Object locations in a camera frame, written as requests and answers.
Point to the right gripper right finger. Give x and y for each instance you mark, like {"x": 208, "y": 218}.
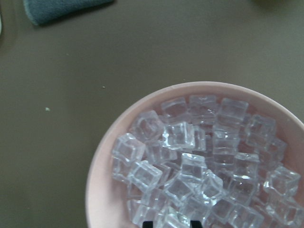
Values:
{"x": 195, "y": 224}

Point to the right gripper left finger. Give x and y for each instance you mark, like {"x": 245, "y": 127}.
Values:
{"x": 147, "y": 224}

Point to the pile of clear ice cubes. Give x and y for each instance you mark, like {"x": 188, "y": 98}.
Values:
{"x": 210, "y": 160}

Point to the pink bowl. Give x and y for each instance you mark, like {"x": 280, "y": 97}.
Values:
{"x": 105, "y": 203}

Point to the dark grey folded cloth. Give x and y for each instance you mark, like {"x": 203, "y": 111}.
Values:
{"x": 41, "y": 12}

